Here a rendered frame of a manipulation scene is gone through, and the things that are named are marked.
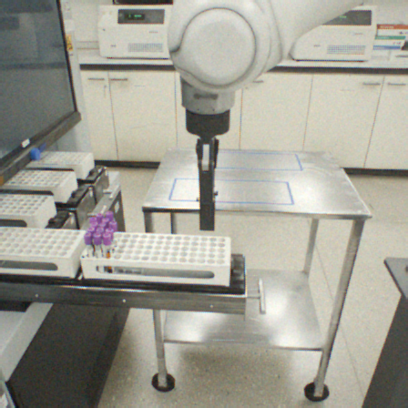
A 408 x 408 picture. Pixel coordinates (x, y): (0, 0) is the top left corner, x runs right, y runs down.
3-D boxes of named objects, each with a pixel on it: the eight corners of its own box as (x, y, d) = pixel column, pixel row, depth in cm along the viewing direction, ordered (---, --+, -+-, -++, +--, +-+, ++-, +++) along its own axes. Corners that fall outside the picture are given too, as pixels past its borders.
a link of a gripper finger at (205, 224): (215, 198, 70) (215, 199, 69) (214, 229, 74) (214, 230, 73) (198, 197, 70) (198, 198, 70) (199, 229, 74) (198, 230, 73)
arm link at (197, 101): (175, 77, 55) (177, 117, 58) (237, 78, 55) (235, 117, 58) (182, 66, 63) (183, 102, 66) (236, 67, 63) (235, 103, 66)
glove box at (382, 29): (377, 35, 293) (380, 21, 288) (372, 34, 303) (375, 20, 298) (409, 35, 290) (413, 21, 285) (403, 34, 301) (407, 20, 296)
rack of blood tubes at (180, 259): (83, 282, 76) (78, 259, 73) (98, 253, 85) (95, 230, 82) (229, 290, 74) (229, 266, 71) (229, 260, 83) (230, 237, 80)
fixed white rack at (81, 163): (-5, 179, 119) (-10, 161, 116) (12, 167, 128) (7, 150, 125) (85, 182, 117) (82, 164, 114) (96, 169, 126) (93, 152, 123)
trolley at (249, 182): (151, 393, 141) (130, 206, 101) (169, 306, 181) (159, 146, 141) (330, 404, 137) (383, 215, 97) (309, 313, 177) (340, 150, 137)
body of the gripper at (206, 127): (188, 101, 66) (188, 150, 70) (181, 114, 58) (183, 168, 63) (230, 102, 65) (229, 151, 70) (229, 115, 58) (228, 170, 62)
